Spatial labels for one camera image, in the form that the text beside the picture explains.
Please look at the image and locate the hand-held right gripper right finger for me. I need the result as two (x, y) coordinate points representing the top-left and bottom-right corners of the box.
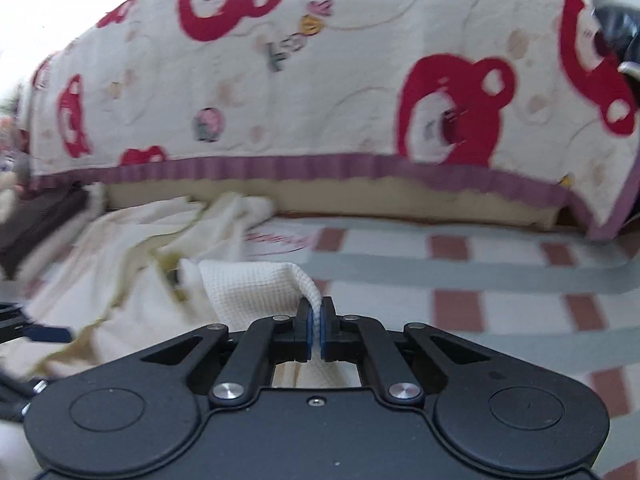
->
(320, 297), (493, 407)

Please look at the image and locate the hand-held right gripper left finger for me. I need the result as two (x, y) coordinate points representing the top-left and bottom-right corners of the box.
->
(141, 298), (314, 409)

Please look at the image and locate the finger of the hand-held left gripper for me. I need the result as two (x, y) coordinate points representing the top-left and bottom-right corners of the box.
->
(0, 367), (51, 423)
(0, 302), (72, 343)

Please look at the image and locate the cream waffle pajama top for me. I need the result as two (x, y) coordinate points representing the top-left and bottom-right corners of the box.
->
(15, 194), (363, 391)

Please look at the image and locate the beige bed base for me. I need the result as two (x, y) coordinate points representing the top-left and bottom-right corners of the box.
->
(105, 175), (561, 228)

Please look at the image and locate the checkered rug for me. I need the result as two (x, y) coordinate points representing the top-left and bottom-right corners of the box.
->
(0, 217), (640, 480)

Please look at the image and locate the bear print blanket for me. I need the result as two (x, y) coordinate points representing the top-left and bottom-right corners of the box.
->
(20, 0), (640, 241)

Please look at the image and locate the black shiny object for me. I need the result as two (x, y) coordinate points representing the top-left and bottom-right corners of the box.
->
(575, 0), (640, 78)

